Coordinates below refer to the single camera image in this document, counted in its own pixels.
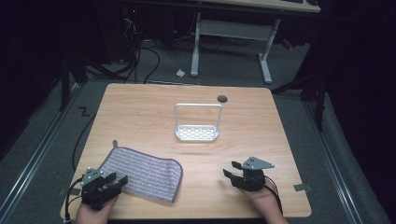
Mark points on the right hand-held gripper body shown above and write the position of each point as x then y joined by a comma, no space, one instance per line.
252,179

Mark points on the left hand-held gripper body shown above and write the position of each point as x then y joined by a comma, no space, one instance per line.
93,193

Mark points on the grey striped dish cloth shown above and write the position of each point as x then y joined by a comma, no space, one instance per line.
149,175

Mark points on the person's left hand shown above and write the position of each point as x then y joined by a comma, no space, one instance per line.
91,216

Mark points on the person's right hand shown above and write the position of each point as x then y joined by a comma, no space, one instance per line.
266,203

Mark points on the grey tape piece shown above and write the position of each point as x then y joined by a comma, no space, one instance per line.
74,192
302,187

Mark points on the black round table grommet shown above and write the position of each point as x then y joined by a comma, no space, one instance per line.
222,99

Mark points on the black metal stand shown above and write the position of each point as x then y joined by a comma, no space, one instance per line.
65,84
319,99

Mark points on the white paper scrap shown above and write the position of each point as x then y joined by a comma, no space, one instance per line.
180,73

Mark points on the small red object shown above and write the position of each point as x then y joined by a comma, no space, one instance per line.
286,44

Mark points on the white framed desk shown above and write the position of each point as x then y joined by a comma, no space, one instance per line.
233,29

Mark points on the metal floor rail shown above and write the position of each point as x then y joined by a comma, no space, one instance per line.
34,149
334,161

